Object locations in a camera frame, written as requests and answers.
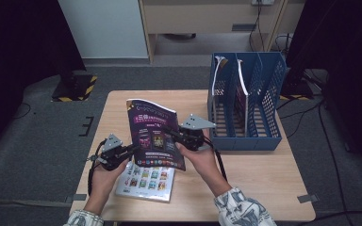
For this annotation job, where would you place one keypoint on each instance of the white power strip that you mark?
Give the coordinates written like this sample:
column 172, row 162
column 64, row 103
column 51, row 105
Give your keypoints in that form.
column 262, row 2

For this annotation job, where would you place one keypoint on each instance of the person's left hand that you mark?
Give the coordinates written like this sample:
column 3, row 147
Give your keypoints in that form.
column 103, row 185

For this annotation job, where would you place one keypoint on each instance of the black book with red cards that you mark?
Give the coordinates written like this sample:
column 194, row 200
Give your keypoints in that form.
column 214, row 81

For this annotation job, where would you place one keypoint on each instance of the grey tape piece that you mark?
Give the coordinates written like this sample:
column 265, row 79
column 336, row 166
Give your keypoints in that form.
column 77, row 198
column 308, row 198

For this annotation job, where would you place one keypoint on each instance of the light wooden desk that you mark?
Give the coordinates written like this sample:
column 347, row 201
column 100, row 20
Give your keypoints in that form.
column 201, row 15

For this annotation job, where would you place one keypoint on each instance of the black curtain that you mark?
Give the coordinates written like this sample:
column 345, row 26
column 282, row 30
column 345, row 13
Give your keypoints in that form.
column 352, row 47
column 12, row 47

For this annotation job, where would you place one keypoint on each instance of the blue file rack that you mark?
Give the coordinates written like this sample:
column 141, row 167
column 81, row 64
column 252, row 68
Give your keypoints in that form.
column 242, row 142

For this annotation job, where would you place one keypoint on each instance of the person's right hand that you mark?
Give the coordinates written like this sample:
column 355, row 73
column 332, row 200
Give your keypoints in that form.
column 204, row 169

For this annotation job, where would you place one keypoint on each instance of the white panel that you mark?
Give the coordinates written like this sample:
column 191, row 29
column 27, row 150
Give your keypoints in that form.
column 106, row 28

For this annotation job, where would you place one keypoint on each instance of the white book with colourful pictures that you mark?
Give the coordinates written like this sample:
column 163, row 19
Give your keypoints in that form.
column 144, row 185

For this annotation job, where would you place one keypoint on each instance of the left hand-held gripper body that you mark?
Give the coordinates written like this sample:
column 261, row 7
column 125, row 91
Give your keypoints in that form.
column 111, row 155

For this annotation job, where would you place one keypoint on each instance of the dark object under desk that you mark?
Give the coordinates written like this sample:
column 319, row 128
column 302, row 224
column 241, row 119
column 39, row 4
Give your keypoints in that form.
column 179, row 36

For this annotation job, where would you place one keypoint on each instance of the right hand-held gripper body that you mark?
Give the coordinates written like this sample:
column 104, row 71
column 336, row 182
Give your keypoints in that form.
column 194, row 139

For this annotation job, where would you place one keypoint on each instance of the black yellow striped stand base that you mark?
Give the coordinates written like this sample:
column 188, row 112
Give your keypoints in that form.
column 295, row 90
column 75, row 89

